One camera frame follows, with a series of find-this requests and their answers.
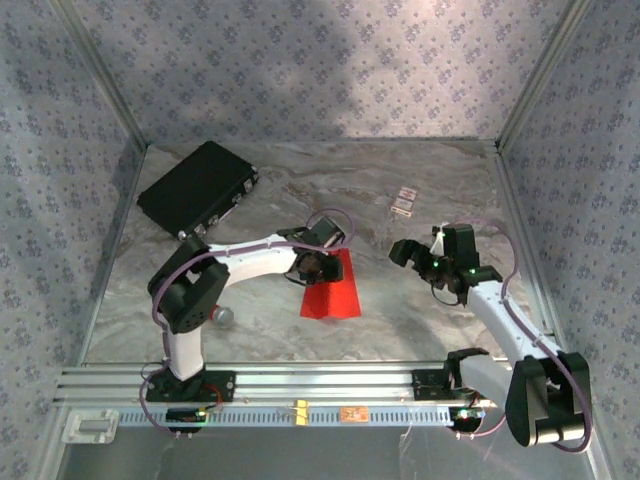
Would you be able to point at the red cloth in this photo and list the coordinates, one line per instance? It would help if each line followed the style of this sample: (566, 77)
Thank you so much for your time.
(335, 300)

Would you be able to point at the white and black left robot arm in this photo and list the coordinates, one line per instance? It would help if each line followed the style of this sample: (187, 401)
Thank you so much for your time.
(250, 255)

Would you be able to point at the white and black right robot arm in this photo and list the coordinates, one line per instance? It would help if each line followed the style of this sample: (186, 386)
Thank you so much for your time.
(495, 315)

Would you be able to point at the small white card packet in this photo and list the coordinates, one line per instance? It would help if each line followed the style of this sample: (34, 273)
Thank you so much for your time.
(404, 200)

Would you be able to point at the black hard case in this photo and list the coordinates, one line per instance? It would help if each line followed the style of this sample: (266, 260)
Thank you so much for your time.
(195, 190)

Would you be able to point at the yellow tag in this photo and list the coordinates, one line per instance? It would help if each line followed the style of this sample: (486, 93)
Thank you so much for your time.
(301, 412)

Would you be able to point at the orange label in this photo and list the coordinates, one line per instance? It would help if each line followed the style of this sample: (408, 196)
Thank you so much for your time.
(354, 414)

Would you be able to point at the aluminium side rail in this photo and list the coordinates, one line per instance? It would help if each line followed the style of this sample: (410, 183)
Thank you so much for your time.
(117, 250)
(525, 240)

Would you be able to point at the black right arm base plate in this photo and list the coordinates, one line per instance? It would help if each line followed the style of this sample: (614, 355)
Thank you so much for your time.
(425, 385)

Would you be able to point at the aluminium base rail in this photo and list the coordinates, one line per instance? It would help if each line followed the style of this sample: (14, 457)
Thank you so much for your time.
(325, 382)

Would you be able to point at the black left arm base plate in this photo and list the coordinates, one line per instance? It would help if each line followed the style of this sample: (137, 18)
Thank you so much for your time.
(225, 387)

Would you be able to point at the aluminium frame post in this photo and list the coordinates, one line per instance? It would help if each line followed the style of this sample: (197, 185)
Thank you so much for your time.
(545, 75)

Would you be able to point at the grey metal bracket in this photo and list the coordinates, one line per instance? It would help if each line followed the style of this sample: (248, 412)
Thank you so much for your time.
(90, 426)

